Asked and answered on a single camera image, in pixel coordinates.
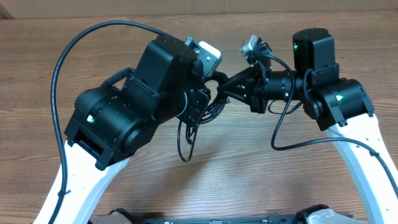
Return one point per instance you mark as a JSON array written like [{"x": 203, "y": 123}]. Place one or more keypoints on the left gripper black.
[{"x": 199, "y": 99}]

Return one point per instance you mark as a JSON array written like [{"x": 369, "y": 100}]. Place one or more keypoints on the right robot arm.
[{"x": 341, "y": 107}]

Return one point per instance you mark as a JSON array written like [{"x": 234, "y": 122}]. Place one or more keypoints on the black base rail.
[{"x": 315, "y": 214}]

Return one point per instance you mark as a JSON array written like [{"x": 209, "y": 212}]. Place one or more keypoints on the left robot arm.
[{"x": 111, "y": 122}]

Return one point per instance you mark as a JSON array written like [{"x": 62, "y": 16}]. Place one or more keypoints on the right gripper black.
[{"x": 247, "y": 89}]

